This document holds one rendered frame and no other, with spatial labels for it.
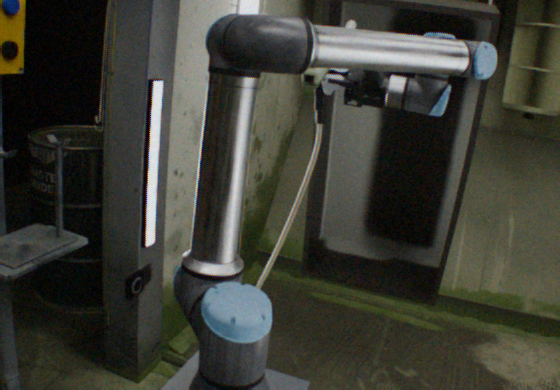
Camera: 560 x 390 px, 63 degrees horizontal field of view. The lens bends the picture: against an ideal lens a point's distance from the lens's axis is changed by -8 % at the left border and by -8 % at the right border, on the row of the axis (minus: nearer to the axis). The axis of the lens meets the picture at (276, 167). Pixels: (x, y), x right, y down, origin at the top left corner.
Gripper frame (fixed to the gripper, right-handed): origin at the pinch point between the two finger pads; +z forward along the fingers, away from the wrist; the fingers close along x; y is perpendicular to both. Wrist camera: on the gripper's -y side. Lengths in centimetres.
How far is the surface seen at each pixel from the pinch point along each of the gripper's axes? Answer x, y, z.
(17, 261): -68, 35, 64
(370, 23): 72, 10, -3
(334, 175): 58, 81, 4
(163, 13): 18, -4, 62
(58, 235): -50, 42, 66
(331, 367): -4, 143, -16
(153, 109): 0, 24, 58
